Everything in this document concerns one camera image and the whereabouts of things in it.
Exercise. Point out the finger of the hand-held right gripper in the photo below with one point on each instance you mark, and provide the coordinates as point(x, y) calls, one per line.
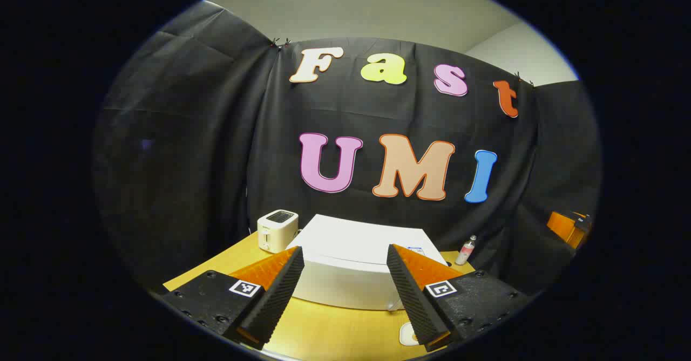
point(561, 226)

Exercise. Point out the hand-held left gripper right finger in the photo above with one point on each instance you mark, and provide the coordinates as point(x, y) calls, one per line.
point(413, 301)

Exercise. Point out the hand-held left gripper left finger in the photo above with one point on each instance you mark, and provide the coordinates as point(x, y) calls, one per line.
point(275, 301)

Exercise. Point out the orange-brown food piece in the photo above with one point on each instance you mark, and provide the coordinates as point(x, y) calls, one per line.
point(415, 339)

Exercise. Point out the white microwave oven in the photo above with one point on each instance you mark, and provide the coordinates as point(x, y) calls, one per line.
point(345, 242)

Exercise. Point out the white square plate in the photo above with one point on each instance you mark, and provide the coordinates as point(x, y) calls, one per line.
point(405, 333)

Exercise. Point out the white toaster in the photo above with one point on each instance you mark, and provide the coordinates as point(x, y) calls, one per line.
point(275, 231)

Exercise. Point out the small clear bottle pink label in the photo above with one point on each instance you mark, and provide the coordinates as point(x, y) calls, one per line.
point(465, 252)

